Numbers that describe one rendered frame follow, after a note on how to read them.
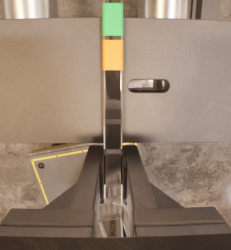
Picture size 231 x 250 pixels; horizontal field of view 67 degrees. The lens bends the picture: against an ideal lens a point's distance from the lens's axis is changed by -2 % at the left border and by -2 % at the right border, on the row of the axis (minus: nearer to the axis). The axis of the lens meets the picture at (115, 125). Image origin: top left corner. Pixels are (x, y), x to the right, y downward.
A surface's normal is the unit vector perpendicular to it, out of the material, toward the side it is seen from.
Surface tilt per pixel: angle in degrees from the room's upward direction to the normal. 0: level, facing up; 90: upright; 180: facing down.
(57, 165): 0
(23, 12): 8
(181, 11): 20
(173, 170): 0
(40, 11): 42
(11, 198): 0
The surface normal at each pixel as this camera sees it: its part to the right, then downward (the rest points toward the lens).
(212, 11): 0.01, 0.28
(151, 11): -0.66, 0.21
